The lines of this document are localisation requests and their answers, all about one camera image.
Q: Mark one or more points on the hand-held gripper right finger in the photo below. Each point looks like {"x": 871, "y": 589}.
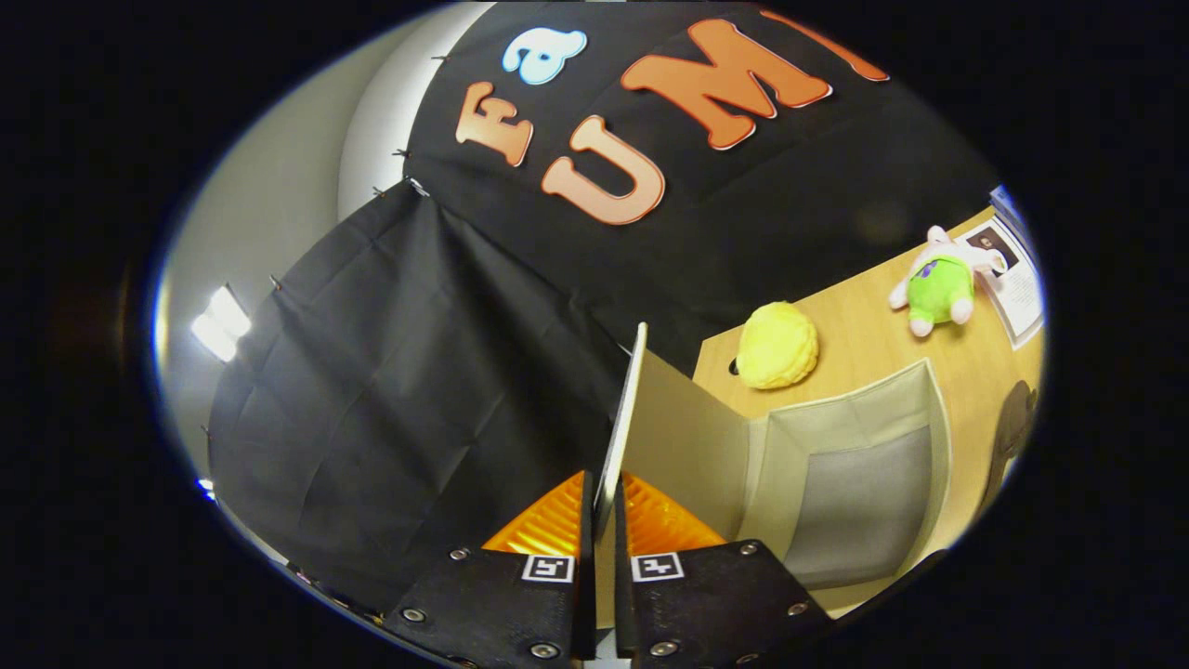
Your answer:
{"x": 715, "y": 604}

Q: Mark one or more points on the black backdrop cloth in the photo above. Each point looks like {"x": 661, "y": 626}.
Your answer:
{"x": 372, "y": 390}

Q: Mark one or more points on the row of black clips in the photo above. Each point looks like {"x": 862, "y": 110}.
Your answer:
{"x": 400, "y": 152}

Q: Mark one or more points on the green plush toy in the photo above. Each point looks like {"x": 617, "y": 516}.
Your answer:
{"x": 940, "y": 288}

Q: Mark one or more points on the white book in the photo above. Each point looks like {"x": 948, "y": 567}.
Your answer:
{"x": 1022, "y": 297}

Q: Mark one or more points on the brown suede shoe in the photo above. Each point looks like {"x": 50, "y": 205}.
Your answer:
{"x": 1012, "y": 427}

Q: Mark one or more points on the beige fabric storage box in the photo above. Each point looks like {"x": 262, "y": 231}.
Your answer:
{"x": 836, "y": 483}

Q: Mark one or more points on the yellow plush ball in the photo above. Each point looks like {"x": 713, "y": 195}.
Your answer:
{"x": 778, "y": 346}

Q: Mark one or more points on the thick blue book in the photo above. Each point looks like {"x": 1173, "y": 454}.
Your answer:
{"x": 1005, "y": 200}

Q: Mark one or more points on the ceiling light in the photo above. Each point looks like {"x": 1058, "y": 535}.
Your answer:
{"x": 221, "y": 323}

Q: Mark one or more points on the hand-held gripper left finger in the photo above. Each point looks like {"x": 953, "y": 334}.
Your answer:
{"x": 483, "y": 604}

